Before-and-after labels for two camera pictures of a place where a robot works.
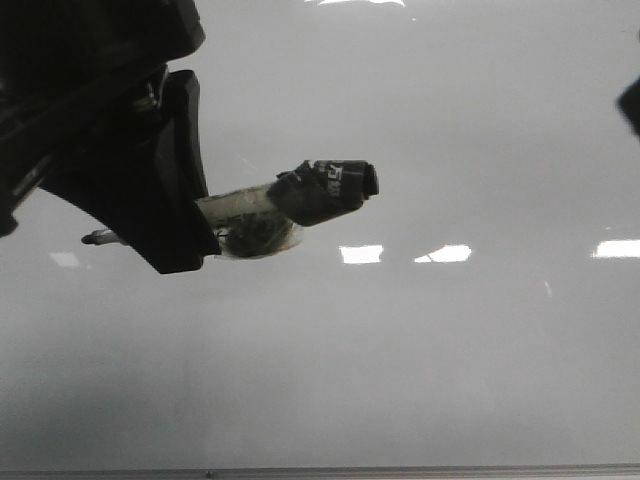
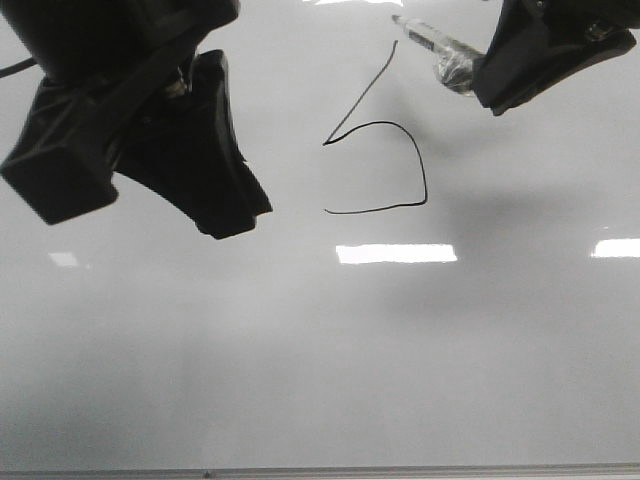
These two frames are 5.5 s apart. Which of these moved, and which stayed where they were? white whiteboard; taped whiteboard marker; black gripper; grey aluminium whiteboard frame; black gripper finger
Moved: black gripper; black gripper finger; taped whiteboard marker
Stayed: grey aluminium whiteboard frame; white whiteboard
